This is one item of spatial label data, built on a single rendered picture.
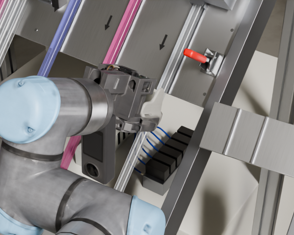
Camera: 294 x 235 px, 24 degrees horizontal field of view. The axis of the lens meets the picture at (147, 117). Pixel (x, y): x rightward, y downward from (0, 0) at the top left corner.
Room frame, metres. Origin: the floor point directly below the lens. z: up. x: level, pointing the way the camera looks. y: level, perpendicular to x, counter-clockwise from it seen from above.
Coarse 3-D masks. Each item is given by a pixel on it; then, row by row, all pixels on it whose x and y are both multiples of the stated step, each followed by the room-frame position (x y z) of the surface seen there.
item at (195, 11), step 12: (192, 12) 0.94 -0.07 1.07; (192, 24) 0.93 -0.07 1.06; (180, 36) 0.92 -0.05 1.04; (180, 48) 0.90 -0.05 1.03; (180, 60) 0.90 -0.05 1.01; (168, 72) 0.88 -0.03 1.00; (168, 84) 0.87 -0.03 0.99; (144, 132) 0.81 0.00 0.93; (132, 156) 0.79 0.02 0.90; (132, 168) 0.78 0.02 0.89; (120, 180) 0.76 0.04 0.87
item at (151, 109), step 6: (162, 90) 0.82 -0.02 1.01; (156, 96) 0.80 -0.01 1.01; (162, 96) 0.82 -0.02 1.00; (150, 102) 0.79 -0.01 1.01; (156, 102) 0.80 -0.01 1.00; (144, 108) 0.78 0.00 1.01; (150, 108) 0.79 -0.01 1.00; (156, 108) 0.80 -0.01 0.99; (144, 114) 0.77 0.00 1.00; (150, 114) 0.79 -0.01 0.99; (156, 114) 0.80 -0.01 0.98; (162, 114) 0.82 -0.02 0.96
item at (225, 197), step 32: (32, 64) 1.44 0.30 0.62; (64, 64) 1.44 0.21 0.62; (256, 64) 1.44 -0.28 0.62; (256, 96) 1.30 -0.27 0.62; (192, 128) 1.18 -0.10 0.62; (224, 160) 1.08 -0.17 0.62; (128, 192) 0.98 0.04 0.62; (224, 192) 0.98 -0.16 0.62; (256, 192) 1.00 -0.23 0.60; (288, 192) 1.20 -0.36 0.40; (192, 224) 0.89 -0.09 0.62; (224, 224) 0.89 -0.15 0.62; (288, 224) 1.25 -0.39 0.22
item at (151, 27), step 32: (32, 0) 1.07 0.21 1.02; (96, 0) 1.03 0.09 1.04; (128, 0) 1.01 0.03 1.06; (160, 0) 0.99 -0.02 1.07; (32, 32) 1.03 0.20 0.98; (96, 32) 0.98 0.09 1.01; (128, 32) 0.96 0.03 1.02; (160, 32) 0.95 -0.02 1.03; (192, 32) 0.93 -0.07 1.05; (224, 32) 0.91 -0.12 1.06; (96, 64) 0.94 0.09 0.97; (128, 64) 0.92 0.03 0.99; (160, 64) 0.90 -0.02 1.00; (192, 64) 0.89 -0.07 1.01; (192, 96) 0.84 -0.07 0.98
